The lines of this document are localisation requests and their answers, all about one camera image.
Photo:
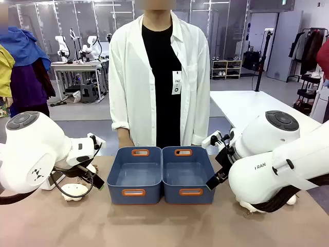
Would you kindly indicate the wooden shoe rack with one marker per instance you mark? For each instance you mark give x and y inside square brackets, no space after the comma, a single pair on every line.
[226,69]

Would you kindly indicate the white background workbench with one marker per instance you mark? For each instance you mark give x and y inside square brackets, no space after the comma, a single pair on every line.
[74,65]

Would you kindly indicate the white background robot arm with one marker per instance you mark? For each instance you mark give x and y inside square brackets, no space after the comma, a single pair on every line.
[61,47]
[91,47]

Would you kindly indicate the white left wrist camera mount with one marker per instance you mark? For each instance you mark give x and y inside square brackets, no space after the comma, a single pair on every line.
[99,139]

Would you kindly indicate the grey plastic stool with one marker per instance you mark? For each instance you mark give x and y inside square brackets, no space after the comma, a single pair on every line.
[88,93]

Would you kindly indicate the black tripod stand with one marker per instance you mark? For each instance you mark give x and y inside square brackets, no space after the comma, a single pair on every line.
[263,59]

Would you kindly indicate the black suitcase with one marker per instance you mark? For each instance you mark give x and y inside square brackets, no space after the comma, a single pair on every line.
[252,60]

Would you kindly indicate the blue cloth on mannequin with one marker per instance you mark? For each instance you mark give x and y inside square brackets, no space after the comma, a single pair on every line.
[23,46]

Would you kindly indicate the yellow garment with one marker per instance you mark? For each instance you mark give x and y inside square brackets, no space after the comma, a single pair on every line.
[5,74]

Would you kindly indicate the person in white shirt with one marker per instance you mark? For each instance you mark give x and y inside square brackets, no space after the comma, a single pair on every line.
[128,77]

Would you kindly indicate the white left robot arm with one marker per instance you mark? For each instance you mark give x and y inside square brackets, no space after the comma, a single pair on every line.
[30,144]

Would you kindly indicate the red garment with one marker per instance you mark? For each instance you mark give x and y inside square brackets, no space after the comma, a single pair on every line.
[324,59]

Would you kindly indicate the black trolley cart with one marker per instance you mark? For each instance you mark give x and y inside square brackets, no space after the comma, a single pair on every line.
[307,95]

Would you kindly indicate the white side table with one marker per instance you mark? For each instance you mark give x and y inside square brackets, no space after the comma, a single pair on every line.
[244,105]

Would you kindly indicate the white cylindrical bin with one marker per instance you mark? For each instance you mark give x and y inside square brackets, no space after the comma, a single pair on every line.
[321,103]

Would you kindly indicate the clothes rack with coats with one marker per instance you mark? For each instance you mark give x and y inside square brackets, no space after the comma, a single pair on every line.
[308,51]

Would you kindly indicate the white name tag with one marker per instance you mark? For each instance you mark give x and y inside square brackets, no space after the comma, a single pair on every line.
[176,83]

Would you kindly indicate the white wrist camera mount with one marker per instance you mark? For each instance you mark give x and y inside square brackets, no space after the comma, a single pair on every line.
[99,139]
[208,140]

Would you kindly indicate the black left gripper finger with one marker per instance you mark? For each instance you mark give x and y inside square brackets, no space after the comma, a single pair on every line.
[85,180]
[97,183]

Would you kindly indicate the person's right hand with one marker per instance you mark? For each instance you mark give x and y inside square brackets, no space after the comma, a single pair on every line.
[126,144]

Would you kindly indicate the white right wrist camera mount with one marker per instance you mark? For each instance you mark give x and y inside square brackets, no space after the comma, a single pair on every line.
[208,140]

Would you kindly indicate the black trousers on mannequin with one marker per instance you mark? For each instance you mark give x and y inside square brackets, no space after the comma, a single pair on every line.
[42,109]

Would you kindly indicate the person's right forearm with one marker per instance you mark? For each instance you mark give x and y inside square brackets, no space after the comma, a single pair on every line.
[124,133]

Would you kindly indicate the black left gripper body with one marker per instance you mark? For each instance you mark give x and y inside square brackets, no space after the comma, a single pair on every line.
[74,171]

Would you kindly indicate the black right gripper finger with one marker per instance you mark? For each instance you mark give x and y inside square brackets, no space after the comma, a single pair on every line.
[211,184]
[222,176]

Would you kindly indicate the white bag on floor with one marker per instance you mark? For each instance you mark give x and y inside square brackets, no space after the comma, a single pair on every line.
[76,96]

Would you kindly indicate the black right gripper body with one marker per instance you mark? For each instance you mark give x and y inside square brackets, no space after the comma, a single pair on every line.
[225,159]

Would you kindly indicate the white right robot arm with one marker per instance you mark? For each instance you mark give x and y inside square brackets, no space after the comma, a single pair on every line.
[257,144]

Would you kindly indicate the black t-shirt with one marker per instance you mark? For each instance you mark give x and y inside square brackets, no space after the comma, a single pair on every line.
[164,108]

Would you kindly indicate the black floor power strip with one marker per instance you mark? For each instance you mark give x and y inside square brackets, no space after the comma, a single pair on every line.
[57,104]

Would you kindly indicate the floral garment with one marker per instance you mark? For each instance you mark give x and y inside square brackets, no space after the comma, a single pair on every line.
[3,109]

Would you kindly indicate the purple garment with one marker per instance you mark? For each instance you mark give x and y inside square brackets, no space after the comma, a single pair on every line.
[25,85]

